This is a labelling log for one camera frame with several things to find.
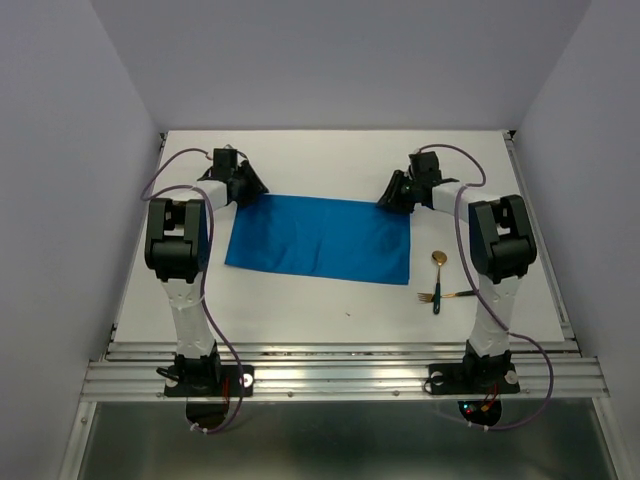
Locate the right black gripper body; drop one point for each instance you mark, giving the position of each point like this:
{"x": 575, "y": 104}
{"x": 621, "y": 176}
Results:
{"x": 405, "y": 191}

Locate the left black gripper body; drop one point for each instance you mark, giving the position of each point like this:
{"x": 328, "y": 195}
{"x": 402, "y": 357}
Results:
{"x": 248, "y": 186}

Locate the gold spoon green handle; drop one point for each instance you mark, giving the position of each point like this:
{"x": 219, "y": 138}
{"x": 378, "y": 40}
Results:
{"x": 440, "y": 258}

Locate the blue cloth napkin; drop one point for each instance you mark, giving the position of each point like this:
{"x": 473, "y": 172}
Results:
{"x": 319, "y": 237}

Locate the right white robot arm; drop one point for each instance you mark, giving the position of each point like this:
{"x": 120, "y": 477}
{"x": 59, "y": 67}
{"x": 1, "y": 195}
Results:
{"x": 496, "y": 246}

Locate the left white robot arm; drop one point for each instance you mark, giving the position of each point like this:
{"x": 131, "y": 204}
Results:
{"x": 177, "y": 249}

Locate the gold fork green handle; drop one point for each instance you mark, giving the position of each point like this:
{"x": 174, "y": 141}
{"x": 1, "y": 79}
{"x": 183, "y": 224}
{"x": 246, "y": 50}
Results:
{"x": 429, "y": 297}

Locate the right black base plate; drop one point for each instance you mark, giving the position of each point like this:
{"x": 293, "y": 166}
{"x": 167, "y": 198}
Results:
{"x": 453, "y": 379}

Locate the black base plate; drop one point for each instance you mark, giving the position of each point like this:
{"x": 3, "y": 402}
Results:
{"x": 228, "y": 385}
{"x": 453, "y": 379}

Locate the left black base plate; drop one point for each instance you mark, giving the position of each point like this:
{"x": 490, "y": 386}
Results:
{"x": 228, "y": 385}

